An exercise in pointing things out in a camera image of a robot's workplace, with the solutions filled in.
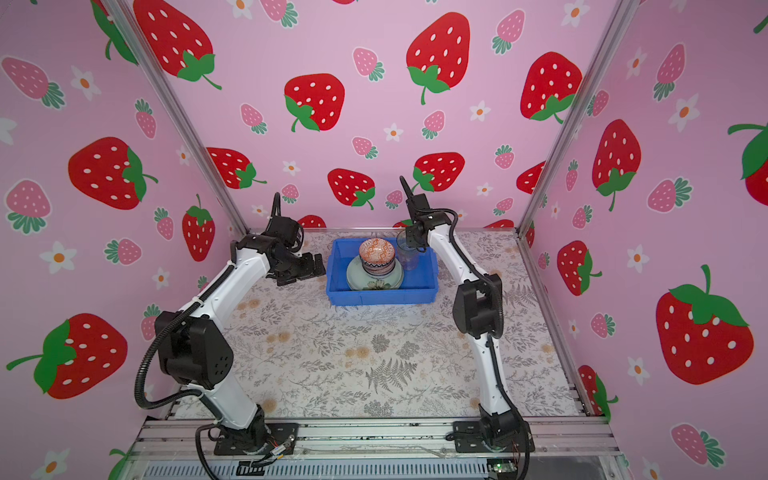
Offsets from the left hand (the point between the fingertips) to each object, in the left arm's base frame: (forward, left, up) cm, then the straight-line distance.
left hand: (314, 272), depth 88 cm
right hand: (+17, -33, -1) cm, 37 cm away
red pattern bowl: (+12, -18, -4) cm, 22 cm away
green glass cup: (+12, -29, -7) cm, 32 cm away
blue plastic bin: (+8, -33, -19) cm, 39 cm away
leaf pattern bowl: (+4, -19, -4) cm, 20 cm away
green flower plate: (+6, -13, -13) cm, 19 cm away
